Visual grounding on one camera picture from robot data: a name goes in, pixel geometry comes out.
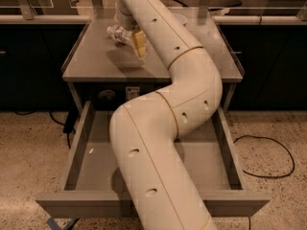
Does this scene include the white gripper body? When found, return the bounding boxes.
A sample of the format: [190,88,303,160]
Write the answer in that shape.
[115,0,138,31]

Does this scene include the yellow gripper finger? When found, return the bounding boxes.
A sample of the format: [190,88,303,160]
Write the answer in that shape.
[131,30,146,58]

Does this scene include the clear plastic water bottle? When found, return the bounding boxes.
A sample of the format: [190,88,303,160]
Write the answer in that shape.
[107,25,131,44]

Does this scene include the white ceramic bowl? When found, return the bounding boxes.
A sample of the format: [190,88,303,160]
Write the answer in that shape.
[174,13,187,26]

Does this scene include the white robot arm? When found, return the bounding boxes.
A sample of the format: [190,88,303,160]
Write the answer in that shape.
[109,0,223,230]

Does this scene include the open grey top drawer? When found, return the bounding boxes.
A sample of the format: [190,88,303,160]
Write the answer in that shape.
[36,103,270,219]

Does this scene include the grey metal cabinet table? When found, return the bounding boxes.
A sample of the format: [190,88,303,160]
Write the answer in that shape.
[60,7,246,115]

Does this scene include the white wall outlet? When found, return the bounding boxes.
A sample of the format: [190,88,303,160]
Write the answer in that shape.
[126,86,140,101]

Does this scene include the round grey wall socket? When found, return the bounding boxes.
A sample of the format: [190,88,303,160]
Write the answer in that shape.
[98,89,115,102]

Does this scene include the black floor cable left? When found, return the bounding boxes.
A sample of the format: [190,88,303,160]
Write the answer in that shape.
[13,110,77,150]

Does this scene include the black floor cable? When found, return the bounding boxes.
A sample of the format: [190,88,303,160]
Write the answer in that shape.
[233,134,295,179]
[13,110,77,150]

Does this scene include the black floor cable right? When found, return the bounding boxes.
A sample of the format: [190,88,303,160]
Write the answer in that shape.
[233,134,295,179]

